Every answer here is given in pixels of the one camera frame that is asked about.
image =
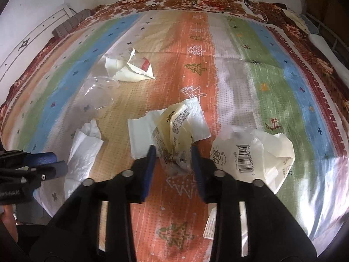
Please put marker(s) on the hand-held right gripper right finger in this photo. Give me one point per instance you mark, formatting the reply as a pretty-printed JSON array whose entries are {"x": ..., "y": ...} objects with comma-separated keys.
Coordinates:
[{"x": 197, "y": 174}]

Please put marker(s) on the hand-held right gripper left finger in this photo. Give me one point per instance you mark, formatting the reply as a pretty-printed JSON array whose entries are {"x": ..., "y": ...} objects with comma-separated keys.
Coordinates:
[{"x": 148, "y": 174}]

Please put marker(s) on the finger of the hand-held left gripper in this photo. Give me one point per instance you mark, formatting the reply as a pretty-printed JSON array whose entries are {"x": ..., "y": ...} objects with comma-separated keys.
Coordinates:
[
  {"x": 49, "y": 173},
  {"x": 42, "y": 159}
]

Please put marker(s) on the small white label wrapper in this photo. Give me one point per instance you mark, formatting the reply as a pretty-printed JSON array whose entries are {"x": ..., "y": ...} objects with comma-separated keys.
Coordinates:
[{"x": 210, "y": 223}]

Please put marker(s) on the white barcode wrapper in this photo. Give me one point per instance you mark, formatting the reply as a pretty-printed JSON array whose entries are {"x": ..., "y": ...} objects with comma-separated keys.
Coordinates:
[{"x": 261, "y": 152}]

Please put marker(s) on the clear plastic cup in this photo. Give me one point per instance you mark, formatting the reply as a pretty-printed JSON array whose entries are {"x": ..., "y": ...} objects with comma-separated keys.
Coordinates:
[{"x": 96, "y": 98}]

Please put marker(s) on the white and red wrapper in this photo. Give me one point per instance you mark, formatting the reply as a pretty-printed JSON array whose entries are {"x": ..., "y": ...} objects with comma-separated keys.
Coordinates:
[{"x": 128, "y": 71}]

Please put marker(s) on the striped colourful mat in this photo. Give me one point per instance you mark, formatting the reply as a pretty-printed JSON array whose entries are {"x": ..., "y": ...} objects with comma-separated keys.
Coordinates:
[{"x": 245, "y": 101}]

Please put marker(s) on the white headboard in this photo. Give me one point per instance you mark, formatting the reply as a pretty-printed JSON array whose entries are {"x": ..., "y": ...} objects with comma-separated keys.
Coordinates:
[{"x": 27, "y": 46}]

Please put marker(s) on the white rolled cloth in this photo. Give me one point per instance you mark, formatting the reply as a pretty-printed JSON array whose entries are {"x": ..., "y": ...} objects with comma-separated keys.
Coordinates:
[{"x": 325, "y": 47}]

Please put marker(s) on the cream cloth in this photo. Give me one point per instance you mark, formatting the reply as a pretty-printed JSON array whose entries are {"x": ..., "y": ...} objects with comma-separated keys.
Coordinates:
[{"x": 295, "y": 19}]

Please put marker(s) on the metal bed rail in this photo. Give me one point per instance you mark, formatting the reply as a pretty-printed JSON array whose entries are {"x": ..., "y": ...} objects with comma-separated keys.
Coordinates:
[{"x": 324, "y": 26}]

